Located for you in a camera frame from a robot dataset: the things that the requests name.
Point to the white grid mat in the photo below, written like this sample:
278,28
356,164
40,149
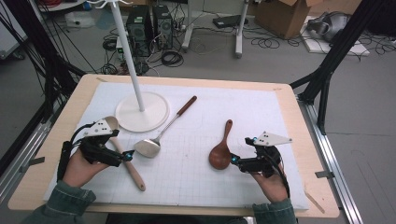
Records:
186,174

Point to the brown cardboard box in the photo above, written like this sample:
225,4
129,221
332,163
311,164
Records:
280,18
336,6

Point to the white hook stand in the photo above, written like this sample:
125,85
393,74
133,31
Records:
141,118

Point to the dark brown wooden spoon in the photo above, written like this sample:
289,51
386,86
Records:
219,157

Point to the thin wooden stick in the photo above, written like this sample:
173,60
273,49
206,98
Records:
314,202

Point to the person's left hand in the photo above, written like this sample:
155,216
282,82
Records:
77,171

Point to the grey metal bracket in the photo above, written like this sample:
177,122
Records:
35,161
325,174

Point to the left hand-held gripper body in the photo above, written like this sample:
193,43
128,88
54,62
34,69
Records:
99,149

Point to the white foam board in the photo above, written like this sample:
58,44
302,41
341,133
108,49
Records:
317,46

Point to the person's right hand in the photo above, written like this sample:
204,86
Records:
274,188

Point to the grey plastic device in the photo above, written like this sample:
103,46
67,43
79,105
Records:
334,25

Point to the aluminium rail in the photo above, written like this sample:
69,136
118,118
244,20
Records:
28,146
337,186

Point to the light wooden spoon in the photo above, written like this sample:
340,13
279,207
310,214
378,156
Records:
134,174

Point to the white round table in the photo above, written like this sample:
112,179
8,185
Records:
68,5

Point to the black frame stand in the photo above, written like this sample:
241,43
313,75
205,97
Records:
344,46
43,46

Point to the black computer tower green sticker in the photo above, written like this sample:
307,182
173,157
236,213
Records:
140,34

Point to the black flat device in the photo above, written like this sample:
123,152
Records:
229,21

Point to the grey cabinet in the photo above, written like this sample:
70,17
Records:
9,37

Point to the white desk leg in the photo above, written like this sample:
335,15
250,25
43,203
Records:
188,34
239,40

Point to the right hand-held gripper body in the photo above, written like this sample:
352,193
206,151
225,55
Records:
264,161

